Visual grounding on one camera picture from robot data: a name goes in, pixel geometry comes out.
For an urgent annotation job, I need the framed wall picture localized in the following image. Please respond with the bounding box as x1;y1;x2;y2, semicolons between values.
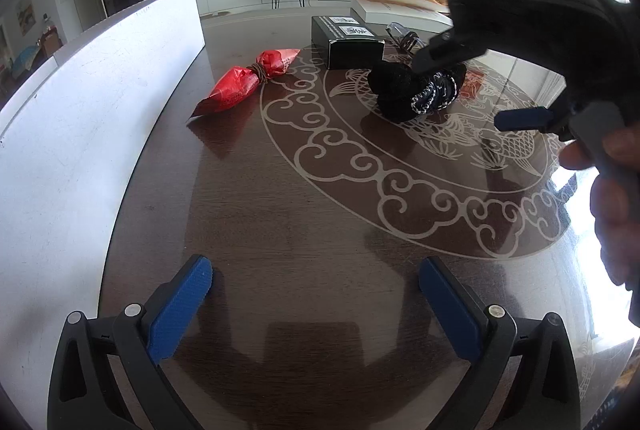
16;0;36;34

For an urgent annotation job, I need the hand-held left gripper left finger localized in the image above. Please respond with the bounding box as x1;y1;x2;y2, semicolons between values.
47;254;213;430

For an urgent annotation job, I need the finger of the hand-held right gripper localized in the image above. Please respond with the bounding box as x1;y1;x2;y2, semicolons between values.
494;107;576;141
412;28;488;74

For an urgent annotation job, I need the black box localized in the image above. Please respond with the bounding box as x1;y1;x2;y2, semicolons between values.
311;15;385;70

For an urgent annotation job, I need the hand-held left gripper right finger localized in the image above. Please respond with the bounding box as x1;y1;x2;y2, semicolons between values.
419;255;581;430

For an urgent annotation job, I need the white board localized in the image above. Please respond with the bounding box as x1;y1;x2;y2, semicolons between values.
0;0;207;411

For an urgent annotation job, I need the black knit cloth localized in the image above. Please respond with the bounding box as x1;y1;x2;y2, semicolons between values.
369;59;468;120

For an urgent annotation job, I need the person's right hand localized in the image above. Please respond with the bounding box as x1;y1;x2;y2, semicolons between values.
560;123;640;291

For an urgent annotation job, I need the red foil packet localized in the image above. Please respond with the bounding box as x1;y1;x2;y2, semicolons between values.
187;48;301;121

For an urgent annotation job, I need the white flat box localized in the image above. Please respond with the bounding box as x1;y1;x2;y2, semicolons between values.
350;0;453;31

